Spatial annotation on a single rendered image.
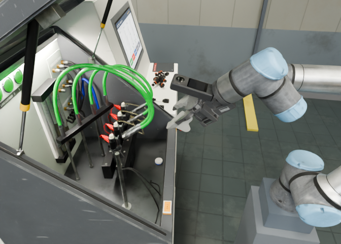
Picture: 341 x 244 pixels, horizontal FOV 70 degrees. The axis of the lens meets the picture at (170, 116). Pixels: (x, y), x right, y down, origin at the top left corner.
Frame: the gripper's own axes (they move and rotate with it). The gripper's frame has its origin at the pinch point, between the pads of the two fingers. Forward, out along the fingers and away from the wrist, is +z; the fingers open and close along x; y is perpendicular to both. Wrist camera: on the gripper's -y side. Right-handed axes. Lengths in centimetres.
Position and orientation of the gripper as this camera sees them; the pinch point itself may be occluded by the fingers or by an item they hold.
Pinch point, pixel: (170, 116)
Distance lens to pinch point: 75.7
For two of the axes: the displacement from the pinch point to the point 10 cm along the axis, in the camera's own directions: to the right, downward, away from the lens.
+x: 2.4, -7.3, 6.4
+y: 7.4, 5.6, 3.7
